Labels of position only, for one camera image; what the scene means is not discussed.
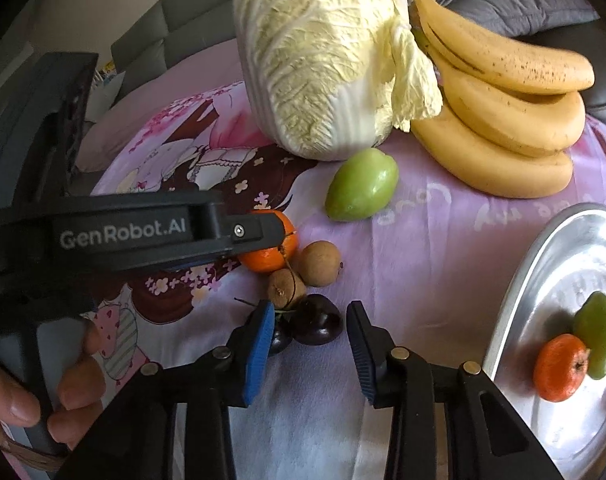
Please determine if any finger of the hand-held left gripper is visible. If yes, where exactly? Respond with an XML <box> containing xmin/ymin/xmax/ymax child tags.
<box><xmin>222</xmin><ymin>210</ymin><xmax>299</xmax><ymax>253</ymax></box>

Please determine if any napa cabbage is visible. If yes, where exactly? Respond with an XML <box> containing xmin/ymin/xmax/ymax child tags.
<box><xmin>232</xmin><ymin>0</ymin><xmax>444</xmax><ymax>162</ymax></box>

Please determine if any green mango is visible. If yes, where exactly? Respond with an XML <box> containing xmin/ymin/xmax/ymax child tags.
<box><xmin>572</xmin><ymin>291</ymin><xmax>606</xmax><ymax>380</ymax></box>
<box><xmin>324</xmin><ymin>147</ymin><xmax>400</xmax><ymax>222</ymax></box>

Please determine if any stainless steel basin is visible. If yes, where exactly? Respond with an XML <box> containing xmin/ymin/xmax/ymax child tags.
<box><xmin>482</xmin><ymin>202</ymin><xmax>606</xmax><ymax>480</ymax></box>

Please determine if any white pillow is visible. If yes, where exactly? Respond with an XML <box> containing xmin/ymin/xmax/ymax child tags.
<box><xmin>90</xmin><ymin>62</ymin><xmax>126</xmax><ymax>111</ymax></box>

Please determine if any bunch of yellow bananas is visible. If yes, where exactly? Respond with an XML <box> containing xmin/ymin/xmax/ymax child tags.
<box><xmin>402</xmin><ymin>0</ymin><xmax>596</xmax><ymax>200</ymax></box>

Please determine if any person's left hand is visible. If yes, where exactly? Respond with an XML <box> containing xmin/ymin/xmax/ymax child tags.
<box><xmin>0</xmin><ymin>320</ymin><xmax>106</xmax><ymax>453</ymax></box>

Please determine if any brown longan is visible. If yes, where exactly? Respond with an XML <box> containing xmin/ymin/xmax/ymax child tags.
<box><xmin>296</xmin><ymin>241</ymin><xmax>344</xmax><ymax>288</ymax></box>
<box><xmin>267</xmin><ymin>267</ymin><xmax>309</xmax><ymax>310</ymax></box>

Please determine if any grey quilted pillow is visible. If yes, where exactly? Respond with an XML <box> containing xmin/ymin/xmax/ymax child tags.
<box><xmin>448</xmin><ymin>0</ymin><xmax>601</xmax><ymax>38</ymax></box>

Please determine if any grey sofa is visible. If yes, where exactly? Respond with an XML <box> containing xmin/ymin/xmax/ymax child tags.
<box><xmin>110</xmin><ymin>0</ymin><xmax>606</xmax><ymax>136</ymax></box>

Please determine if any dark red cherry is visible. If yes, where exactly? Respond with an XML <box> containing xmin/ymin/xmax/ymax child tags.
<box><xmin>265</xmin><ymin>310</ymin><xmax>295</xmax><ymax>358</ymax></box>
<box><xmin>288</xmin><ymin>294</ymin><xmax>344</xmax><ymax>347</ymax></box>

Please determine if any brown strap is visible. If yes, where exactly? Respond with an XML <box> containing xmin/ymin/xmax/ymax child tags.
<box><xmin>0</xmin><ymin>430</ymin><xmax>78</xmax><ymax>473</ymax></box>

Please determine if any small tangerine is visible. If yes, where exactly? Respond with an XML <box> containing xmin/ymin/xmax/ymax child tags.
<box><xmin>238</xmin><ymin>210</ymin><xmax>300</xmax><ymax>274</ymax></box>
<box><xmin>533</xmin><ymin>334</ymin><xmax>591</xmax><ymax>403</ymax></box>

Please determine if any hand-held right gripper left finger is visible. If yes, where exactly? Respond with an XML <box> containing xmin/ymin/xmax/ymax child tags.
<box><xmin>58</xmin><ymin>300</ymin><xmax>276</xmax><ymax>480</ymax></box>

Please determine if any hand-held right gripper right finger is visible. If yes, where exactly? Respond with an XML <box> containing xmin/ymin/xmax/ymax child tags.
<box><xmin>345</xmin><ymin>301</ymin><xmax>564</xmax><ymax>480</ymax></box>

